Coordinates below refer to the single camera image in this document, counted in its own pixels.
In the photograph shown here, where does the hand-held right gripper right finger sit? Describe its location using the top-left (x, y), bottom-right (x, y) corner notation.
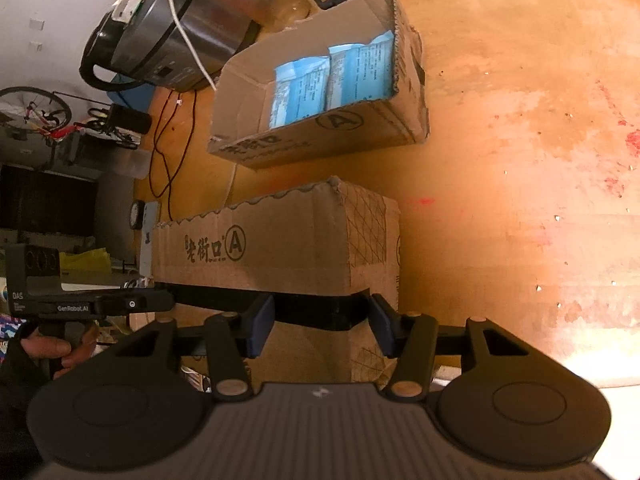
top-left (369, 294), bottom-right (543, 402)

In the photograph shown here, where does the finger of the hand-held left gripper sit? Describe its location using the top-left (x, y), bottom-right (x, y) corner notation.
top-left (97, 285), bottom-right (176, 317)

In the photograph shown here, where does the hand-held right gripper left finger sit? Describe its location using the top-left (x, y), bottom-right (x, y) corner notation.
top-left (107, 294), bottom-right (277, 402)

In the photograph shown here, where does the taped cardboard box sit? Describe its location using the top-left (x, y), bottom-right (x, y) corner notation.
top-left (151, 176), bottom-right (402, 391)

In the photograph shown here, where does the wide blue packet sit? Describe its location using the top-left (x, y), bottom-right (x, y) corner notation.
top-left (270, 56), bottom-right (332, 130)

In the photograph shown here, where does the narrow blue packet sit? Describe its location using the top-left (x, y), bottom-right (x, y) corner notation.
top-left (325, 30), bottom-right (396, 111)

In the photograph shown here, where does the wooden desktop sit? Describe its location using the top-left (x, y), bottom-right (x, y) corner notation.
top-left (132, 0), bottom-right (640, 388)

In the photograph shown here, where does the person's left hand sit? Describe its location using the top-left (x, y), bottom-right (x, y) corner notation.
top-left (19, 322), bottom-right (101, 378)

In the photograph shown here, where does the yellow plastic bag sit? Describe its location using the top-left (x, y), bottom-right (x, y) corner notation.
top-left (59, 247), bottom-right (112, 273)

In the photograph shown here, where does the dark cabinet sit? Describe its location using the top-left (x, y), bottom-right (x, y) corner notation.
top-left (0, 162), bottom-right (98, 238)

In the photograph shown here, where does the translucent container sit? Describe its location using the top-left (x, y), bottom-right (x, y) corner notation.
top-left (117, 147), bottom-right (151, 181)

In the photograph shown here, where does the red bicycle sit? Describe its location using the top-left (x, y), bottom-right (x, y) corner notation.
top-left (0, 86), bottom-right (141, 151)

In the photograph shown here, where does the steel electric kettle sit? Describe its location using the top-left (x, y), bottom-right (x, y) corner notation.
top-left (80, 10), bottom-right (151, 92)

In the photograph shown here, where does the silver rice cooker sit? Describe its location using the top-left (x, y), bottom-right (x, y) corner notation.
top-left (115, 0), bottom-right (296, 92)

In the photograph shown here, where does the black charging cable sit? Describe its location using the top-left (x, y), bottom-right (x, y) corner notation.
top-left (149, 89), bottom-right (198, 221)

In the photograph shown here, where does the white cable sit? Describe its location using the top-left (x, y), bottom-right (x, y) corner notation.
top-left (160, 0), bottom-right (218, 92)

